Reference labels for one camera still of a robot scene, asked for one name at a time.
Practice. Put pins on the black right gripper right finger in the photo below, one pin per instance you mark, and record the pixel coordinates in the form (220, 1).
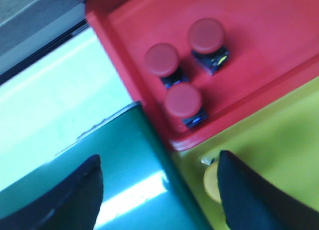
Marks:
(250, 202)

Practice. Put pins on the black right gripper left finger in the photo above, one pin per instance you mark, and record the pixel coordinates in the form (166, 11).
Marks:
(73, 204)

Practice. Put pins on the yellow mushroom push button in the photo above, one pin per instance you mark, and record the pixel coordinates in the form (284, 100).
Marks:
(210, 181)

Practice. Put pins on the red mushroom push button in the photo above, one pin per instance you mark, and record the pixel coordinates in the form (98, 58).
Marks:
(162, 60)
(206, 39)
(184, 102)

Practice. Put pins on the yellow tray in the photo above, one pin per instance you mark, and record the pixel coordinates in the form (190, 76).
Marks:
(280, 142)

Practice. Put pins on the green conveyor belt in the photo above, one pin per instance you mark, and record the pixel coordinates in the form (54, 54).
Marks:
(142, 188)

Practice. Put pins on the orange red object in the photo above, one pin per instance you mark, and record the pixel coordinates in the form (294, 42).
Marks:
(273, 49)

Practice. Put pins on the grey stone slab right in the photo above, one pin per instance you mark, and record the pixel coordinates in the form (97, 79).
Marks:
(20, 19)

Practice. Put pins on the white conveyor frame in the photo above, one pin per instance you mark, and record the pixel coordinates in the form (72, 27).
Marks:
(49, 105)

